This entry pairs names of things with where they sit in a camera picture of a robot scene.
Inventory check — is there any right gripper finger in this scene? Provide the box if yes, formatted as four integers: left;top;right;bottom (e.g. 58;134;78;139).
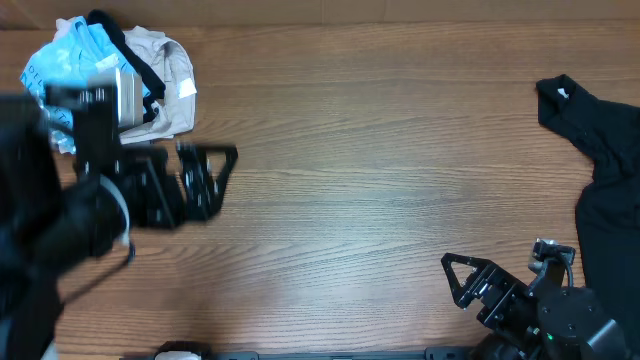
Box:
440;252;494;310
527;257;566;298

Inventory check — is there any light blue t-shirt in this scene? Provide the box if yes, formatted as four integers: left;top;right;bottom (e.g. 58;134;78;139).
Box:
19;15;151;155

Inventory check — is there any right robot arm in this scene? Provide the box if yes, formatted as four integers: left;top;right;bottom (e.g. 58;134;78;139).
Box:
441;253;639;360

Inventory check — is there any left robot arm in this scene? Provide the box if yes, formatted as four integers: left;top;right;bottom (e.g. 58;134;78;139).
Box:
1;85;238;359

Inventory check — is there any folded black shirt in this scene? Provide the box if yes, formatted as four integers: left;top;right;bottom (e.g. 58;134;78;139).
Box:
88;9;166;123

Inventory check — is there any folded beige shirt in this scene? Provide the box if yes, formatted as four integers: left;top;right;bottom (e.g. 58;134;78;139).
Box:
118;25;197;144

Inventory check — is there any black shirt on right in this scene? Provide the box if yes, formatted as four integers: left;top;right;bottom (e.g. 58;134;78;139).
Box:
535;74;639;353

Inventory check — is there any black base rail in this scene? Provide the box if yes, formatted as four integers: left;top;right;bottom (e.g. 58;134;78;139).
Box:
122;341;471;360

